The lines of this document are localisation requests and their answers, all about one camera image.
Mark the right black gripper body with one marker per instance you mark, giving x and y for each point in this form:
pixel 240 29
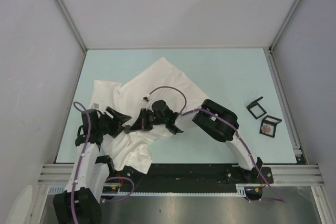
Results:
pixel 157 121

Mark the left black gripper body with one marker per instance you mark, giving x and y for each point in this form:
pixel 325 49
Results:
pixel 106 124

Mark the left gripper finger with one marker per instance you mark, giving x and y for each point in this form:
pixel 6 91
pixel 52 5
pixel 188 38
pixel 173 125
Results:
pixel 116 118
pixel 115 131

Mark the white t-shirt garment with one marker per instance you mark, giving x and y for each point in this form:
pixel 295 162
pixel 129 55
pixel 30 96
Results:
pixel 160 81

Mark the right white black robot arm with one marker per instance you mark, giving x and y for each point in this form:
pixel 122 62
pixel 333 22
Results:
pixel 218 122

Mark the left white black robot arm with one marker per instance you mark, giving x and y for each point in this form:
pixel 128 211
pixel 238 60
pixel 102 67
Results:
pixel 80 200

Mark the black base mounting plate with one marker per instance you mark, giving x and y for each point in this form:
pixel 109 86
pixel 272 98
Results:
pixel 190 178

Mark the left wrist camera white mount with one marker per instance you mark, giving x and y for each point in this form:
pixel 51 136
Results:
pixel 96 106

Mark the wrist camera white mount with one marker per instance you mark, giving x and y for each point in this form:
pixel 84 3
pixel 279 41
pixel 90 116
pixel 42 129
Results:
pixel 147 100
pixel 96 106

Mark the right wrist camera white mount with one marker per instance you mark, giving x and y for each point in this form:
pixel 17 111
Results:
pixel 147 100

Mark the upper black square frame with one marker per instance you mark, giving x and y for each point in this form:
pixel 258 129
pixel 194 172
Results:
pixel 255 109

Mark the black square frame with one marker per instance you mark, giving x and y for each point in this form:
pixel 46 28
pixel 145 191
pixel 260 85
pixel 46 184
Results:
pixel 272 122
pixel 255 109

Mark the lower black square frame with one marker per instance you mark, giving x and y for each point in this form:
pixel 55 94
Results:
pixel 272 122

